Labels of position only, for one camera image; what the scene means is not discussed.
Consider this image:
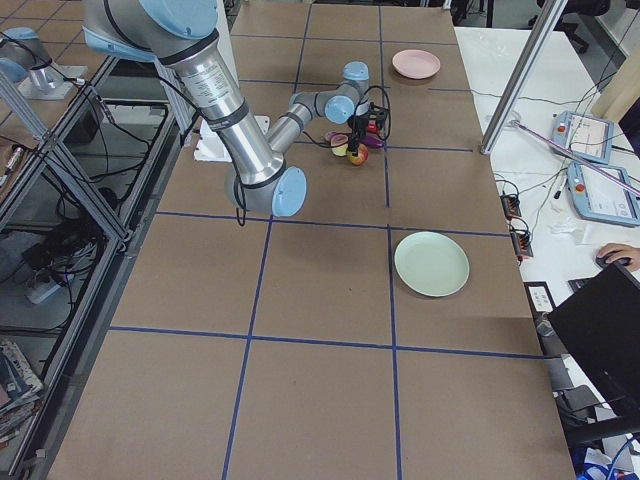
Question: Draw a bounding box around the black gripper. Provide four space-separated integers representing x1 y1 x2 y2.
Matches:
347 114 369 153

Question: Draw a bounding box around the pink peach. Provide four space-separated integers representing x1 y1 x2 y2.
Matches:
329 134 349 157

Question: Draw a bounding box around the purple eggplant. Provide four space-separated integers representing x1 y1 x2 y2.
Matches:
324 131 384 149

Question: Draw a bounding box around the red yellow pomegranate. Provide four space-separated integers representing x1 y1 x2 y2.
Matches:
346 144 369 166

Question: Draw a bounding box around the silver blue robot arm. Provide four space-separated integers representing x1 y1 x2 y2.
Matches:
1 27 72 101
83 1 390 217

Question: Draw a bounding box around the person's hand on mouse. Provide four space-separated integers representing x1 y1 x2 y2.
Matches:
596 243 639 271

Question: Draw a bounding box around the pink plate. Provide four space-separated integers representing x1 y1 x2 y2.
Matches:
392 49 441 80

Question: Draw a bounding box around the green plate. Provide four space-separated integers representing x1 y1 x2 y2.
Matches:
394 232 470 297

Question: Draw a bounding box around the reach grabber stick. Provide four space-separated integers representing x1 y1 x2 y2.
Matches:
508 117 640 195

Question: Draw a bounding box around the orange black circuit board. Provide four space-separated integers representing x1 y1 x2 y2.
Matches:
500 193 521 219

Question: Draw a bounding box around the upper teach pendant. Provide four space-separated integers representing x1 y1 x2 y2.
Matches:
551 111 614 165

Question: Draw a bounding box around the teach pendant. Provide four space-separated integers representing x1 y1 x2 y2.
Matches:
567 161 639 227
551 111 614 165

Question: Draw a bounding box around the lower teach pendant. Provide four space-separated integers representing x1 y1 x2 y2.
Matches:
567 161 639 227

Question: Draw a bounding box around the black computer mouse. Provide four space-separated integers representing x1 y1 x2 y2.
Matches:
594 254 631 268

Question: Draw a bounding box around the black laptop monitor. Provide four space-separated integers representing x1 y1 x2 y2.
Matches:
547 263 639 415

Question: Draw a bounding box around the stack of magazines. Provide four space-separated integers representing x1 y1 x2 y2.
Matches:
1 337 44 448

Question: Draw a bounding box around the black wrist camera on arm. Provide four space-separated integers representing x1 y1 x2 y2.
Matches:
368 102 389 133

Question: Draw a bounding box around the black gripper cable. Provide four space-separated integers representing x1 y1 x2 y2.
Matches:
302 85 392 149

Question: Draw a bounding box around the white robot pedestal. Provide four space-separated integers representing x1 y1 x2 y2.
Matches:
182 1 271 183

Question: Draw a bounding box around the aluminium frame post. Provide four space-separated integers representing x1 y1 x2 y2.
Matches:
480 0 567 155

